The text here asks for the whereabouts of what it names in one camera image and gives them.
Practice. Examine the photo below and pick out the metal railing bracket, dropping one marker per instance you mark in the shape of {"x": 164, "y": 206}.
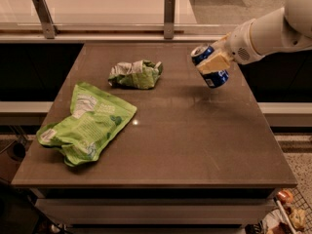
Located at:
{"x": 169, "y": 18}
{"x": 43, "y": 13}

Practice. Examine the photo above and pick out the middle metal railing bracket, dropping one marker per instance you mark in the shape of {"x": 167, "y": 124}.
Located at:
{"x": 169, "y": 18}

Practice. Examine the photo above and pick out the large green snack bag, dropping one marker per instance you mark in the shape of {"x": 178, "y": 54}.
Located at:
{"x": 96, "y": 117}

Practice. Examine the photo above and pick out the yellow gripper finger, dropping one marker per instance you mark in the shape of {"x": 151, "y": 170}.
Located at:
{"x": 217, "y": 61}
{"x": 222, "y": 43}

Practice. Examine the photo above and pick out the glass railing panel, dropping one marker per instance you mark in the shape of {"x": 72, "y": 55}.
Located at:
{"x": 218, "y": 14}

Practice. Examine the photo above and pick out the wire basket with snacks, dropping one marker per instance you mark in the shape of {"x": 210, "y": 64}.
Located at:
{"x": 292, "y": 215}

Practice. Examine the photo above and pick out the blue pepsi can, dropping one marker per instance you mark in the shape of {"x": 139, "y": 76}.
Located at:
{"x": 213, "y": 79}

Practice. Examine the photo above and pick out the left metal railing bracket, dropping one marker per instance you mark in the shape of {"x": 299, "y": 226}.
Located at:
{"x": 43, "y": 13}

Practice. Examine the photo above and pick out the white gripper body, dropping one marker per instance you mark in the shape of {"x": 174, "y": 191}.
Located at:
{"x": 239, "y": 45}

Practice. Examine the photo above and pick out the crumpled green chip bag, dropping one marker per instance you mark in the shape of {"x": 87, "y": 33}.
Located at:
{"x": 142, "y": 74}

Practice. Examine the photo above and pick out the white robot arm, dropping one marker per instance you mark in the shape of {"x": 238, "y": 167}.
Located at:
{"x": 286, "y": 30}

